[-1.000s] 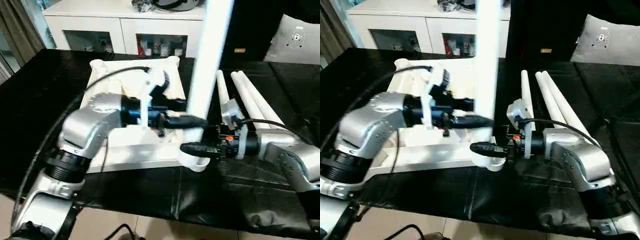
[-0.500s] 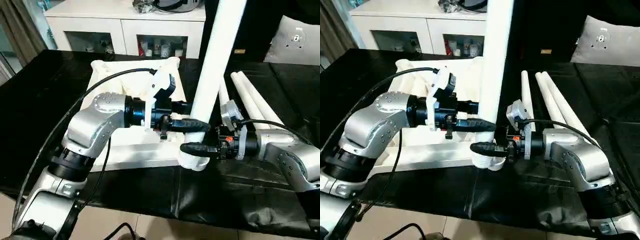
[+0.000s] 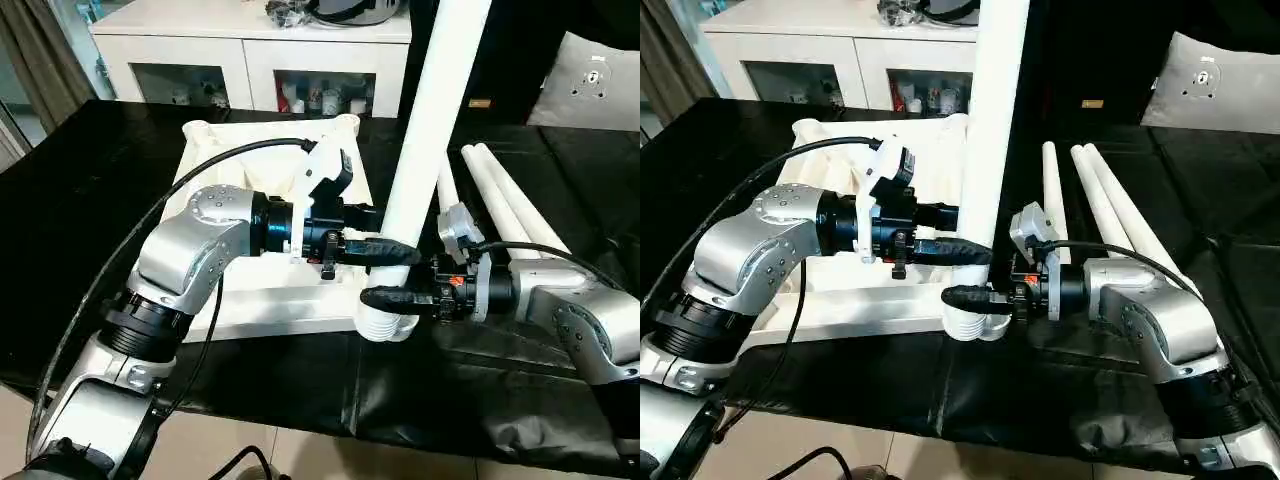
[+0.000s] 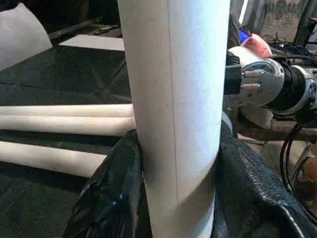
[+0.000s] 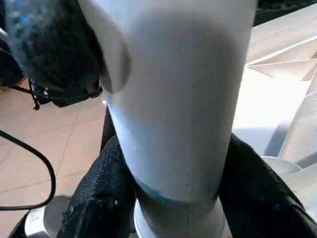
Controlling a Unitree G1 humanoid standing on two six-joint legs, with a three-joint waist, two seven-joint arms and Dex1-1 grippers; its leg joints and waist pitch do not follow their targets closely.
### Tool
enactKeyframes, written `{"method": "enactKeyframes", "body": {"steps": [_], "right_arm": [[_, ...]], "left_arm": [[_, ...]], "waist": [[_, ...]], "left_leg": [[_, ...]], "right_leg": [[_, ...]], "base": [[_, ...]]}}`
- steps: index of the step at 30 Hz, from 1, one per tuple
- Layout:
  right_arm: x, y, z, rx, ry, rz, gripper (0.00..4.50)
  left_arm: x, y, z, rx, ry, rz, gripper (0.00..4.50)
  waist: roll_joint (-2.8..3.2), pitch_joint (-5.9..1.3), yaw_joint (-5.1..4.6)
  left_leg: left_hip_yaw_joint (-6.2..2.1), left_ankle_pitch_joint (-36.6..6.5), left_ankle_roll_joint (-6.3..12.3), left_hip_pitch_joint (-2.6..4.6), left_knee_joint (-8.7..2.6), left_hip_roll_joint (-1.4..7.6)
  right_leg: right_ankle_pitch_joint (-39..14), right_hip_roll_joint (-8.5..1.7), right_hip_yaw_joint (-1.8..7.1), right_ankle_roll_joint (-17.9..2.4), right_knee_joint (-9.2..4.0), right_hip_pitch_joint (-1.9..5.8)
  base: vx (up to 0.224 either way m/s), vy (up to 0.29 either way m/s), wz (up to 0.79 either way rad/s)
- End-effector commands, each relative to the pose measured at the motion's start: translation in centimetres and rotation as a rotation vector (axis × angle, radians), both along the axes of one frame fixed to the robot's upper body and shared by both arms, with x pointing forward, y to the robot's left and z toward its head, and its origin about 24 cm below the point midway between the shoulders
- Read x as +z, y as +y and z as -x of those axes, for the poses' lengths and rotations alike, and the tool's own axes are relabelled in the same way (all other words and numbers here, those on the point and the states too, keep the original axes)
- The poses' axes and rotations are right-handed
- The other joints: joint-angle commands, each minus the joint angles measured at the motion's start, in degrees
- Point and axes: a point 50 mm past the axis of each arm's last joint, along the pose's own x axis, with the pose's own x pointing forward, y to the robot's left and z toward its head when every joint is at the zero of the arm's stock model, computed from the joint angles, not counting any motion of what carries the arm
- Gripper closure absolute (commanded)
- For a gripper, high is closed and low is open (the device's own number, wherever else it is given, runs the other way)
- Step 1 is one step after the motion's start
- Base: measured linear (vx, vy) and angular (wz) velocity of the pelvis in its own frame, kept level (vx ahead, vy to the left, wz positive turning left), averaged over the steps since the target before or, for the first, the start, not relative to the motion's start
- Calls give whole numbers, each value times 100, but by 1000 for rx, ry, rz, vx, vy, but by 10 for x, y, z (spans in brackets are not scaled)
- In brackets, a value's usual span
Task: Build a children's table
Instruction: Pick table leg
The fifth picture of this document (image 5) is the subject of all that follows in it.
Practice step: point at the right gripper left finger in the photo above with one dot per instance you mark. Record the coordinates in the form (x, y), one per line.
(99, 198)

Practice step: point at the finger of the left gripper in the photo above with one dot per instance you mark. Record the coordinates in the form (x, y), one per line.
(49, 44)

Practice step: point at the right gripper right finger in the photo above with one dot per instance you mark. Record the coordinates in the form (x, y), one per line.
(257, 198)

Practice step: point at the white plastic table top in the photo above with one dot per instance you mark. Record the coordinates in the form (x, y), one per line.
(277, 109)

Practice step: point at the white plastic table leg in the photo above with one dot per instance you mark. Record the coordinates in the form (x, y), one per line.
(173, 99)

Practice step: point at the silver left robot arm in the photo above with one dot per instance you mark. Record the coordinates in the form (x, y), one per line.
(47, 220)

